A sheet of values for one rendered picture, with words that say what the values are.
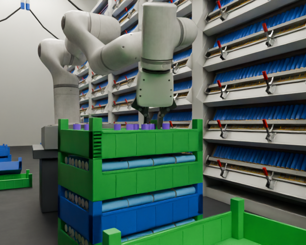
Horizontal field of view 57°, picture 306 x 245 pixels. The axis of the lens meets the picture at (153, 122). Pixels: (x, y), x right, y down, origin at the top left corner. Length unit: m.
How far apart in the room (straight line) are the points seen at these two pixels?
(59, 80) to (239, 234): 1.08
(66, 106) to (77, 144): 0.79
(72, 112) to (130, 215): 0.87
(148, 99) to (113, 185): 0.28
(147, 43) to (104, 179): 0.35
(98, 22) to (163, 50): 0.45
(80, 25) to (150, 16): 0.41
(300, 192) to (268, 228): 0.61
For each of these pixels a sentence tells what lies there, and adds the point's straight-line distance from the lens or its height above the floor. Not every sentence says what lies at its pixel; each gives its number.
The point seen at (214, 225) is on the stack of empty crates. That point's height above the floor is 0.20.
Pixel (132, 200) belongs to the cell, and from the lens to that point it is 0.62.
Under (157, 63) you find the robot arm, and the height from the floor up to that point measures 0.54.
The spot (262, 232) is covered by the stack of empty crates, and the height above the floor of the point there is 0.19.
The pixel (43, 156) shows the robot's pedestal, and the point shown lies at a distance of 1.29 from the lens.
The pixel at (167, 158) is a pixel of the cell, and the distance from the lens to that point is 0.66.
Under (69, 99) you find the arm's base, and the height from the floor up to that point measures 0.50.
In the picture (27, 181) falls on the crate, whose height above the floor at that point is 0.04.
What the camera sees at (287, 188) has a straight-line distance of 1.22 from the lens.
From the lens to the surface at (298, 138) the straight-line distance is 1.17.
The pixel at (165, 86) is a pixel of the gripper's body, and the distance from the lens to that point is 0.76.
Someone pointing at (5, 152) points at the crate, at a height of 0.11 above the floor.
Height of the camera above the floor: 0.39
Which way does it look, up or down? level
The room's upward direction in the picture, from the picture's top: straight up
